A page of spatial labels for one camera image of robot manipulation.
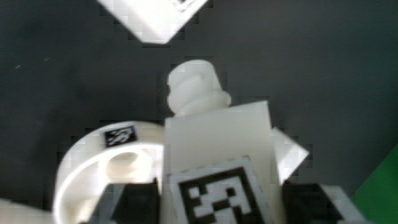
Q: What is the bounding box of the white round stool seat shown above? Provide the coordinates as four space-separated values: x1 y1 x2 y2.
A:
52 121 166 224

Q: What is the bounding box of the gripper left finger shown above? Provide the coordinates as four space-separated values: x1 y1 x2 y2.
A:
88 182 161 224

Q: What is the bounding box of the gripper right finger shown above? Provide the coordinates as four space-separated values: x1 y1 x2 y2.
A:
283 182 369 224

